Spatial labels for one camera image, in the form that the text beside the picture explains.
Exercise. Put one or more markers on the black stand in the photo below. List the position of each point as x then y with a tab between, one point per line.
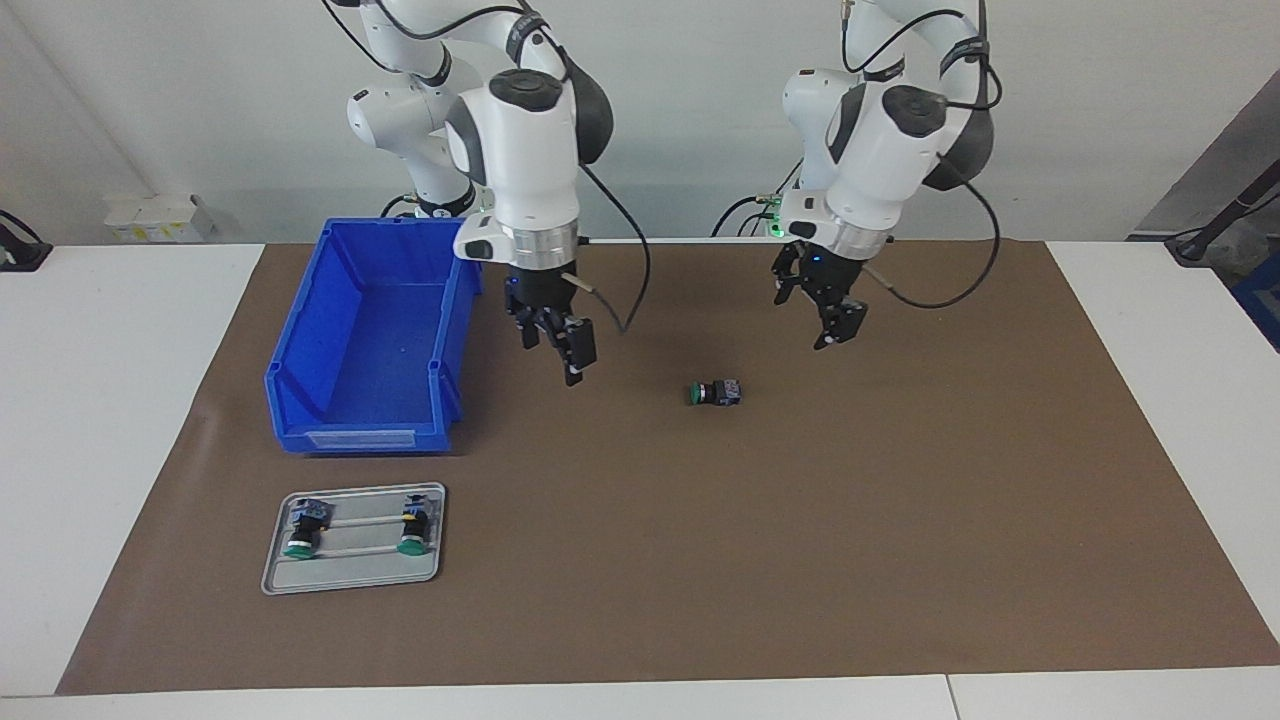
1215	228

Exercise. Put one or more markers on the blue crate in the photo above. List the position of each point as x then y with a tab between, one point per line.
1262	305

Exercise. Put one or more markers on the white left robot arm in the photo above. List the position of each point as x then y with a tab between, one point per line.
880	140

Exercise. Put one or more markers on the white cardboard box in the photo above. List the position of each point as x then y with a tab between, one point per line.
160	218

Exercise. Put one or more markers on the blue plastic storage bin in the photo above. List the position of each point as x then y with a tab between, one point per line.
370	350

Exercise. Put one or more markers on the grey metal tray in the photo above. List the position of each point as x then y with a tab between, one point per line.
350	575

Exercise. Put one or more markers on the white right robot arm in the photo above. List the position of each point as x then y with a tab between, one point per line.
520	150

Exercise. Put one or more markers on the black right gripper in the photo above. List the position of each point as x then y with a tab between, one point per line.
540	295

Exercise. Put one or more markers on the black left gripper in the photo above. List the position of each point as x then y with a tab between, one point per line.
835	272

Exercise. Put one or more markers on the black table clamp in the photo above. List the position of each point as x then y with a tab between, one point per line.
22	252

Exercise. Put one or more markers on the brown table mat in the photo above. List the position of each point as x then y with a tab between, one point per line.
750	500

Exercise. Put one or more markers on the green push button switch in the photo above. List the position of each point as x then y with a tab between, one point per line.
305	525
718	392
414	525

